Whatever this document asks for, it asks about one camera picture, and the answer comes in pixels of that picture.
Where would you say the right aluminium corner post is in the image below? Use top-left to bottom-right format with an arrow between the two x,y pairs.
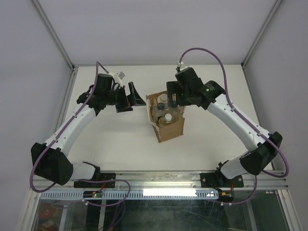
241,0 -> 282,70

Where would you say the left aluminium corner post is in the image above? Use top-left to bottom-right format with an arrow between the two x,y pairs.
30,0 -> 77,73

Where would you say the clear bottle white cap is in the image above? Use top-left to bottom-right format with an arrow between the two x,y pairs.
158,113 -> 175,127

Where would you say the aluminium corner post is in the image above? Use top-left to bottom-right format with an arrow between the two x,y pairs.
241,0 -> 282,70
30,0 -> 77,73

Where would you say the brown canvas tote bag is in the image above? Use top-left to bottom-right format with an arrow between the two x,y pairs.
146,91 -> 185,143

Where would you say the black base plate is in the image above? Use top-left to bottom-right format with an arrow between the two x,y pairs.
74,172 -> 116,189
200,172 -> 244,188

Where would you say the white cream jar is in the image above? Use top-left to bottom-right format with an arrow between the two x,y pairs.
157,93 -> 168,103

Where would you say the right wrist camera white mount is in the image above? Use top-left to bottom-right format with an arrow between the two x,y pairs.
176,61 -> 190,72

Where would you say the aluminium rail frame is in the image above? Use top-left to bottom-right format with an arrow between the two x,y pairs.
33,171 -> 289,192

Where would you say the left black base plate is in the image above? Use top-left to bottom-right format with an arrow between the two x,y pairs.
74,172 -> 116,189

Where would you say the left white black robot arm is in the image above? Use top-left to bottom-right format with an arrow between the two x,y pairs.
31,74 -> 146,187

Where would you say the grey slotted cable duct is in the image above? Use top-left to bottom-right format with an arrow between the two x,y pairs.
40,188 -> 219,200

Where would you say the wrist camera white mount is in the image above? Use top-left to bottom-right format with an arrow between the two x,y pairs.
109,71 -> 125,87
176,61 -> 190,72

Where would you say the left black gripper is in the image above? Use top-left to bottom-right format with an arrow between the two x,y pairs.
104,82 -> 145,113

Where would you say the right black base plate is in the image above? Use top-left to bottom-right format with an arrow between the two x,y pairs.
200,172 -> 244,188

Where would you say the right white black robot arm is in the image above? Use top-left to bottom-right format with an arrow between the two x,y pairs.
166,67 -> 282,186

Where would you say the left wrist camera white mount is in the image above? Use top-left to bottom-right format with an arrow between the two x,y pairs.
109,71 -> 125,87

